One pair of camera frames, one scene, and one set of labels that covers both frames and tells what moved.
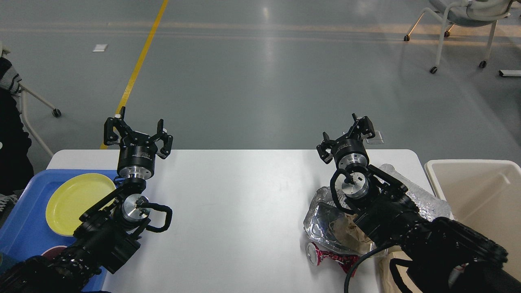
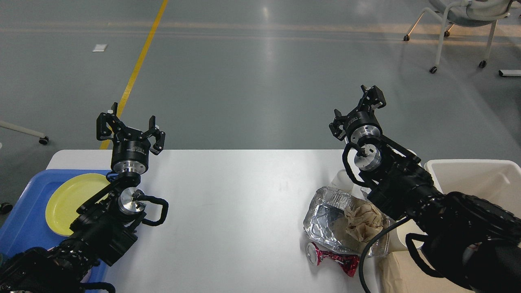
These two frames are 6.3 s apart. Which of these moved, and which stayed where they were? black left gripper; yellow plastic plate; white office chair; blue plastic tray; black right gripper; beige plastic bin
Moved: black left gripper; black right gripper
Stayed: blue plastic tray; yellow plastic plate; white office chair; beige plastic bin
